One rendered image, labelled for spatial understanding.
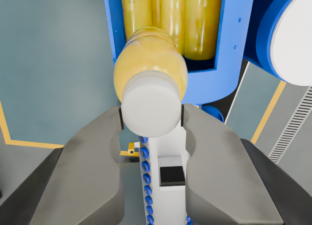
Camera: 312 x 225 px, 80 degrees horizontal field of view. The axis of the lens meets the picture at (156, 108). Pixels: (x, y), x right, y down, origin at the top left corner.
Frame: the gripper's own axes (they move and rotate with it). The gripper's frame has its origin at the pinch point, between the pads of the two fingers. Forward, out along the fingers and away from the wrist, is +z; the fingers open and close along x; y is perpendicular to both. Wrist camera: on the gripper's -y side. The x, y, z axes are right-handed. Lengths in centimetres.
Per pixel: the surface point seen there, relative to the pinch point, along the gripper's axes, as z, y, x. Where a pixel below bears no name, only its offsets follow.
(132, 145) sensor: 50, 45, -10
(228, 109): 126, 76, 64
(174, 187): 34, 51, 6
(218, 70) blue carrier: 19.8, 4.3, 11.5
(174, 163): 45, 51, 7
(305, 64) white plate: 38, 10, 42
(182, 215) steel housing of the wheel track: 49, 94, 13
